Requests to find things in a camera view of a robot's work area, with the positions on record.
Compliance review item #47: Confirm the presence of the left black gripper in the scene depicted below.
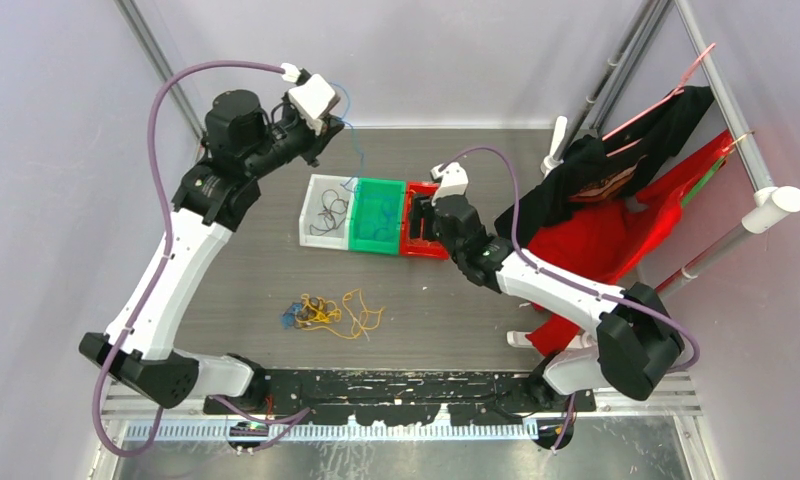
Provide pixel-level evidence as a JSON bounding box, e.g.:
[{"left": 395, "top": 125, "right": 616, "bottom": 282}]
[{"left": 244, "top": 91, "right": 345, "bottom": 180}]

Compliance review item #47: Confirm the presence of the brown wire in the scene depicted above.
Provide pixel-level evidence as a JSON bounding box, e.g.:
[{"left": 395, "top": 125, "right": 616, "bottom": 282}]
[{"left": 308, "top": 189, "right": 351, "bottom": 237}]

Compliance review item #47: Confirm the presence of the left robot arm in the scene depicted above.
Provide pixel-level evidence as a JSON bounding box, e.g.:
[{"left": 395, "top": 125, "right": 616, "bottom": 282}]
[{"left": 79, "top": 86, "right": 344, "bottom": 413}]

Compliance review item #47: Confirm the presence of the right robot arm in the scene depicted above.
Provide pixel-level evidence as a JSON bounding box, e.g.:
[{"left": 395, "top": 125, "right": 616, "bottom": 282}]
[{"left": 408, "top": 194, "right": 684, "bottom": 411}]

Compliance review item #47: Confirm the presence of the red plastic bin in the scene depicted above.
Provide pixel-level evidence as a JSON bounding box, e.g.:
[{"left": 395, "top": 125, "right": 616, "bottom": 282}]
[{"left": 399, "top": 182, "right": 449, "bottom": 260}]

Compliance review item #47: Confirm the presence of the green plastic bin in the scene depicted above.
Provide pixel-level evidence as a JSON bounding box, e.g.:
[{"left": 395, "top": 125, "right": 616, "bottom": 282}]
[{"left": 349, "top": 178, "right": 406, "bottom": 256}]

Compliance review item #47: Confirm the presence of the white plastic bin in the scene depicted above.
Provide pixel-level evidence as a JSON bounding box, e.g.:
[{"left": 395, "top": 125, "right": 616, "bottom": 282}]
[{"left": 298, "top": 174, "right": 358, "bottom": 251}]

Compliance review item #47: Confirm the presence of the red shirt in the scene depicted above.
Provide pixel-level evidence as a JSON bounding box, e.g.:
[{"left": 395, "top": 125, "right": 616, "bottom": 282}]
[{"left": 523, "top": 129, "right": 736, "bottom": 359}]

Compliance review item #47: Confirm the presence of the black shirt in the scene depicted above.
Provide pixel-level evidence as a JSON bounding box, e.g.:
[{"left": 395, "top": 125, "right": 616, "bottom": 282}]
[{"left": 517, "top": 86, "right": 714, "bottom": 247}]

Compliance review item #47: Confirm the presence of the white rack base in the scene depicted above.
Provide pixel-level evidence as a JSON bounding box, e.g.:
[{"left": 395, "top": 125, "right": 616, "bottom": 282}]
[{"left": 506, "top": 330, "right": 596, "bottom": 350}]

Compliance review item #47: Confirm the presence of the pink hanger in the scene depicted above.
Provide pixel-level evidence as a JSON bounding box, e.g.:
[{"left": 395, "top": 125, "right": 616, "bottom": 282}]
[{"left": 602, "top": 42, "right": 716, "bottom": 157}]

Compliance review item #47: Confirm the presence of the green hanger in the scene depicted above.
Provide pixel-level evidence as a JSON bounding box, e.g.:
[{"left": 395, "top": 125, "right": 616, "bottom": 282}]
[{"left": 680, "top": 130, "right": 754, "bottom": 208}]

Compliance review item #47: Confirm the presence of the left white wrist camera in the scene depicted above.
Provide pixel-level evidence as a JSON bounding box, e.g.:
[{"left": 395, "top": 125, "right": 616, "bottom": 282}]
[{"left": 286, "top": 69, "right": 340, "bottom": 136}]

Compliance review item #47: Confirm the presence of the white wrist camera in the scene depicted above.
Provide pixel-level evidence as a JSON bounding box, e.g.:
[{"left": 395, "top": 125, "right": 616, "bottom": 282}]
[
  {"left": 430, "top": 161, "right": 469, "bottom": 204},
  {"left": 286, "top": 69, "right": 340, "bottom": 136}
]

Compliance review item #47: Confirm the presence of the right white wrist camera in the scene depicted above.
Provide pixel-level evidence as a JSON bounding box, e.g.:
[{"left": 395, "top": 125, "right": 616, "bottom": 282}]
[{"left": 430, "top": 161, "right": 469, "bottom": 204}]

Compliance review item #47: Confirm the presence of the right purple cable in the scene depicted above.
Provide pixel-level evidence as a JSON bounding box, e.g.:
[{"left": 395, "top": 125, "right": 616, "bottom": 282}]
[{"left": 439, "top": 145, "right": 702, "bottom": 452}]

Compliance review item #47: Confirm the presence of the purple cable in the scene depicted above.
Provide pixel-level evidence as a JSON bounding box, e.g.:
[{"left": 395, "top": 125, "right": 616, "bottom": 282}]
[
  {"left": 439, "top": 145, "right": 702, "bottom": 452},
  {"left": 91, "top": 60, "right": 313, "bottom": 460}
]

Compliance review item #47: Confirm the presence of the white rack post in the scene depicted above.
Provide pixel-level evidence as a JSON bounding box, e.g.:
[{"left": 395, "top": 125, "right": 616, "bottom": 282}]
[{"left": 540, "top": 116, "right": 568, "bottom": 177}]

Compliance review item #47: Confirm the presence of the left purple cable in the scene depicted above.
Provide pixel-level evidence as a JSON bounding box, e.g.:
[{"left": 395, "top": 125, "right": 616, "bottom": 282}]
[{"left": 91, "top": 60, "right": 313, "bottom": 460}]

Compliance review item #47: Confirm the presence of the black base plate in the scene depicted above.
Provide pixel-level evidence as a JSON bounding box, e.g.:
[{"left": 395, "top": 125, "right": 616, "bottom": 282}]
[{"left": 230, "top": 369, "right": 569, "bottom": 427}]

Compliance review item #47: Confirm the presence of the metal clothes rail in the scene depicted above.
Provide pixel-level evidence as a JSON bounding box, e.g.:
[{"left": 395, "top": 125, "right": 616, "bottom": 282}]
[{"left": 657, "top": 1, "right": 800, "bottom": 300}]

